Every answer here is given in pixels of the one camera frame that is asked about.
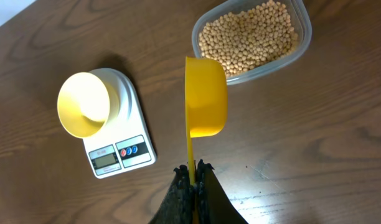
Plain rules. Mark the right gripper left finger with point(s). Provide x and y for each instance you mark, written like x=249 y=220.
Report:
x=178 y=204

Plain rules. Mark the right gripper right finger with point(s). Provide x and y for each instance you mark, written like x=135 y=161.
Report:
x=212 y=203

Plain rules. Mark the yellow measuring scoop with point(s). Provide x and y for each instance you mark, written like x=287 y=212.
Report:
x=206 y=103

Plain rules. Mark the pale yellow bowl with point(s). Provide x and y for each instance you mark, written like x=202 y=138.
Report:
x=86 y=104

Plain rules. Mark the white digital kitchen scale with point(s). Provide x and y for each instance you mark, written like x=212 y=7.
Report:
x=124 y=144

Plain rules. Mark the soybeans in container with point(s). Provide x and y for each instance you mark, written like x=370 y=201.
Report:
x=247 y=40

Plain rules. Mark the clear plastic container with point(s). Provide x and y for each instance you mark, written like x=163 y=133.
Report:
x=299 y=20

